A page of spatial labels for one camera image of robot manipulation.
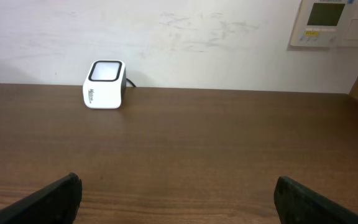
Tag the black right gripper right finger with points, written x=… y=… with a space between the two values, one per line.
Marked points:
x=296 y=203

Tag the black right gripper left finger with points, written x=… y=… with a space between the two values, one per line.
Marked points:
x=57 y=203

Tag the white barcode scanner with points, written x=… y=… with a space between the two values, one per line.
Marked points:
x=105 y=85

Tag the beige wall control panel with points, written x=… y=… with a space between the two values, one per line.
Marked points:
x=326 y=23

